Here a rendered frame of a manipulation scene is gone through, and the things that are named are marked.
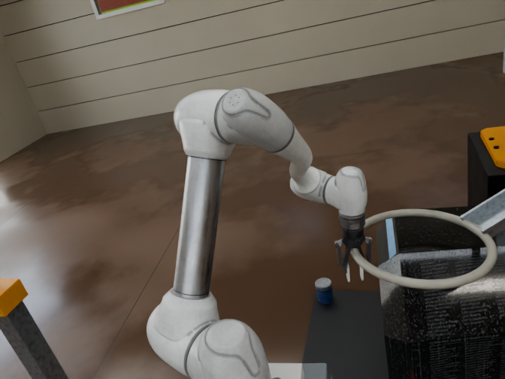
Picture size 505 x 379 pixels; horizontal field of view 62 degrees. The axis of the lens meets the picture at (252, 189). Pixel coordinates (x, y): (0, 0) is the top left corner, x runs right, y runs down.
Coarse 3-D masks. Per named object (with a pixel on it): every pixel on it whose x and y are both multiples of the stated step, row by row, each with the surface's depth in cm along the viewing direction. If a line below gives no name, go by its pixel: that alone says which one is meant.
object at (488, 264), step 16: (368, 224) 166; (464, 224) 157; (352, 256) 149; (496, 256) 137; (368, 272) 141; (384, 272) 136; (480, 272) 131; (416, 288) 131; (432, 288) 129; (448, 288) 129
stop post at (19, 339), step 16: (0, 288) 151; (16, 288) 153; (0, 304) 147; (16, 304) 153; (0, 320) 154; (16, 320) 155; (32, 320) 161; (16, 336) 156; (32, 336) 161; (16, 352) 162; (32, 352) 160; (48, 352) 167; (32, 368) 164; (48, 368) 167
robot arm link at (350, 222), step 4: (364, 212) 144; (340, 216) 145; (344, 216) 143; (356, 216) 142; (360, 216) 142; (364, 216) 144; (340, 220) 146; (344, 220) 144; (348, 220) 143; (352, 220) 142; (356, 220) 142; (360, 220) 143; (364, 220) 145; (340, 224) 147; (344, 224) 145; (348, 224) 144; (352, 224) 143; (356, 224) 143; (360, 224) 143; (364, 224) 145; (344, 228) 145; (348, 228) 144; (352, 228) 144; (356, 228) 144; (360, 228) 144
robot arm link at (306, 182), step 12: (288, 144) 105; (300, 144) 109; (288, 156) 110; (300, 156) 112; (312, 156) 119; (300, 168) 122; (312, 168) 147; (300, 180) 141; (312, 180) 144; (324, 180) 146; (300, 192) 147; (312, 192) 145
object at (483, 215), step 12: (504, 192) 158; (480, 204) 158; (492, 204) 158; (504, 204) 158; (468, 216) 158; (480, 216) 159; (492, 216) 156; (504, 216) 148; (492, 228) 148; (504, 228) 149
